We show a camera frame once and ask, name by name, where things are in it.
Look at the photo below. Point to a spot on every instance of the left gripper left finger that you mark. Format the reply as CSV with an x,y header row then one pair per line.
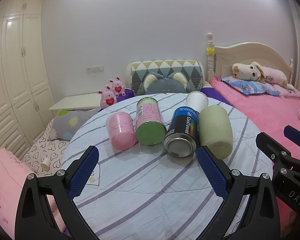
x,y
34,218

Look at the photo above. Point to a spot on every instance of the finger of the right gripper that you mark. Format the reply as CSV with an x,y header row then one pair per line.
x,y
277,153
292,134

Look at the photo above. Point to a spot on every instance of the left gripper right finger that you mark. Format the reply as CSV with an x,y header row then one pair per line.
x,y
260,219

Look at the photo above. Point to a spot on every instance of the small white cup on sheet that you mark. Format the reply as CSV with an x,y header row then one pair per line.
x,y
45,164

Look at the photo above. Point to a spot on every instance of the pale green fuzzy cup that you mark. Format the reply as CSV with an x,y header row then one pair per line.
x,y
215,131

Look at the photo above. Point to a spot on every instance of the white paper cup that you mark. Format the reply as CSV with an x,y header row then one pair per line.
x,y
197,101

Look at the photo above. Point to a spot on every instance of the pink plastic cup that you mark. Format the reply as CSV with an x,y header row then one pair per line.
x,y
121,131

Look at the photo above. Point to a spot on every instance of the pink fleece blanket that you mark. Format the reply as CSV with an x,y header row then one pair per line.
x,y
270,114

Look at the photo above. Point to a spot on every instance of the pink quilt at left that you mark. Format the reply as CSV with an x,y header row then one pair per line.
x,y
13,174

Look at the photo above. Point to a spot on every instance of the heart pattern sheet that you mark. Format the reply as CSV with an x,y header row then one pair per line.
x,y
45,148

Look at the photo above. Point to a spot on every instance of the blue cartoon pillow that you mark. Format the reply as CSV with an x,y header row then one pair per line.
x,y
250,87

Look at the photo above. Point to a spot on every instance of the white dog plush toy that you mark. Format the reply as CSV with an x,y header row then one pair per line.
x,y
256,72

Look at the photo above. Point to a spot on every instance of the grey flower pillow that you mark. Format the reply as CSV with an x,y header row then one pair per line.
x,y
67,123

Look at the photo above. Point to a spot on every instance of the blue black spray can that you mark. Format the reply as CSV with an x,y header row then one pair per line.
x,y
182,134

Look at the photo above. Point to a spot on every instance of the cream wooden bed headboard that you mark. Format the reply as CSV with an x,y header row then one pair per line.
x,y
219,64

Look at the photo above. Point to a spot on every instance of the white striped quilt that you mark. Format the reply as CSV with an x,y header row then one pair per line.
x,y
142,192

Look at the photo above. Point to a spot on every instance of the cream wardrobe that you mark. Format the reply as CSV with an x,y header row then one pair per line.
x,y
25,93

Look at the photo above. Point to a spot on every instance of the yellow star decoration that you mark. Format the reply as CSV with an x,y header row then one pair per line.
x,y
210,51

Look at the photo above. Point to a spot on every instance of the white bedside table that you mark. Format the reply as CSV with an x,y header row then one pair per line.
x,y
78,102

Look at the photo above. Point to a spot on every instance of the pink green tin can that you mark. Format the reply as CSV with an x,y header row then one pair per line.
x,y
149,125

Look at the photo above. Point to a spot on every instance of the pink bunny plush front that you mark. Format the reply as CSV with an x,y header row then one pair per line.
x,y
108,97

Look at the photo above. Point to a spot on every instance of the pink bunny plush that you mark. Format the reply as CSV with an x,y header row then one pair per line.
x,y
108,97
117,86

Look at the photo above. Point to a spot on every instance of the grey cat plush pillow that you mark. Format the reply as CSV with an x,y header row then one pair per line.
x,y
156,83

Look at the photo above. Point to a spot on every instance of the pink bunny plush rear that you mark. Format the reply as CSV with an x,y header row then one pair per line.
x,y
117,86

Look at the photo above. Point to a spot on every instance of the purple bed sheet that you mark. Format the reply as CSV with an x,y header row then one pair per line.
x,y
208,91

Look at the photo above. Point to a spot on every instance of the triangle pattern headboard cushion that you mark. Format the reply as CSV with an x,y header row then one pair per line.
x,y
136,73

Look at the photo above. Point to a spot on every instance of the white wall socket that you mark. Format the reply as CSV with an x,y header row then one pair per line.
x,y
95,69

